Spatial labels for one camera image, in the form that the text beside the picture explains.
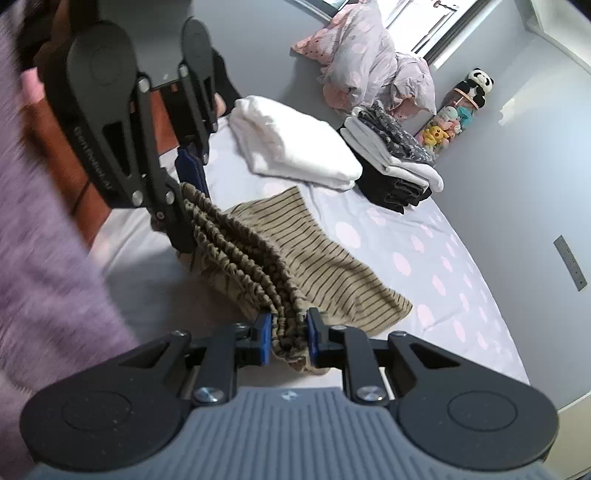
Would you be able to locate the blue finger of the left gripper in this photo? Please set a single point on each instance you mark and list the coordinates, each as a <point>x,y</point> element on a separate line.
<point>190,169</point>

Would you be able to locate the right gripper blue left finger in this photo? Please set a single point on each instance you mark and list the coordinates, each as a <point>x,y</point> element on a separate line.
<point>219,357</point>

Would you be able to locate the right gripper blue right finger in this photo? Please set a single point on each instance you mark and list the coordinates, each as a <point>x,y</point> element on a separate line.
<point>349,350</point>

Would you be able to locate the brown striped trousers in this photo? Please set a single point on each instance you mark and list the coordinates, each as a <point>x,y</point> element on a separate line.
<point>271,253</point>

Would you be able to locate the large white folded blanket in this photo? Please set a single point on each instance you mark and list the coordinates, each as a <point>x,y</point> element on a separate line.
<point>277,140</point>

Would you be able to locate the black sock foot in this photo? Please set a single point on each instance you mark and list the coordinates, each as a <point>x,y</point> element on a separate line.
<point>225,92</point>

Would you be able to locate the orange red trouser leg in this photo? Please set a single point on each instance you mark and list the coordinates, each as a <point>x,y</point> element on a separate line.
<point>108,162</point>

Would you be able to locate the polka dot bed sheet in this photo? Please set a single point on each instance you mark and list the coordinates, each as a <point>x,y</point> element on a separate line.
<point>417,253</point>

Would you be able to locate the black folded garment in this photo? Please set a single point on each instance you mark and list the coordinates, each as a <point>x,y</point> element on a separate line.
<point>390,192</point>

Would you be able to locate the purple fuzzy sleeve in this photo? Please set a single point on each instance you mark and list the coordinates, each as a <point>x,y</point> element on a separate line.
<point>56,315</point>

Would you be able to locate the white folded garment stack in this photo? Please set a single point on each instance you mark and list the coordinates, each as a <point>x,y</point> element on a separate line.
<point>369,146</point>

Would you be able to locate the dark floral folded garment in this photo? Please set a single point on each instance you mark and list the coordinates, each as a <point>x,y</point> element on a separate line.
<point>398,142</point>

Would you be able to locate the crumpled pink grey duvet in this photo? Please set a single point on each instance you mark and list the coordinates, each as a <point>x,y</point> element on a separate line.
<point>361,65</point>

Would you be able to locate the plush toy hanging rack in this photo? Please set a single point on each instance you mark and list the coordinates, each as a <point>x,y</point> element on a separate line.
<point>457,113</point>

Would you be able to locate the grey wall plate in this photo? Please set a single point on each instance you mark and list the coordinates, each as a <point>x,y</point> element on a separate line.
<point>570,263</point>

